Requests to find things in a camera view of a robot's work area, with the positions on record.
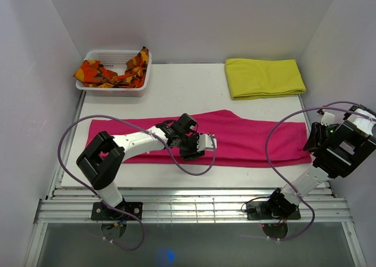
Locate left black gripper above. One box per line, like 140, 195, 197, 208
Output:
176, 132, 204, 162

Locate pink trousers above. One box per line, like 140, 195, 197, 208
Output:
85, 109, 313, 168

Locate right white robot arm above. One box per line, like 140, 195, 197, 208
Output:
264, 102, 375, 219

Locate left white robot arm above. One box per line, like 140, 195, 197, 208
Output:
76, 114, 215, 220

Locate folded yellow trousers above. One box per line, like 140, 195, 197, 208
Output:
224, 58, 306, 100

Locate orange patterned trousers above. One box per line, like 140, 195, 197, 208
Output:
72, 46, 149, 89

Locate white plastic basket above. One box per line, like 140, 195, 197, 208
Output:
75, 49, 153, 98

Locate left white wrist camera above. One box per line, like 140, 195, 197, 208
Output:
197, 133, 217, 152

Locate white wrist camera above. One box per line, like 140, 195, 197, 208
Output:
317, 109, 340, 127
197, 133, 217, 152

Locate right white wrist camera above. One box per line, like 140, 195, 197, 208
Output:
317, 109, 340, 127

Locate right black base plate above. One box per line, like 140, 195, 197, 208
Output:
241, 201, 301, 221

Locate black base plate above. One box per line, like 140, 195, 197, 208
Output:
90, 201, 143, 221
241, 201, 301, 221

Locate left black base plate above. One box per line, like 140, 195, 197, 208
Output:
90, 201, 143, 221

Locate aluminium frame rail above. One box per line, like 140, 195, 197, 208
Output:
25, 183, 366, 266

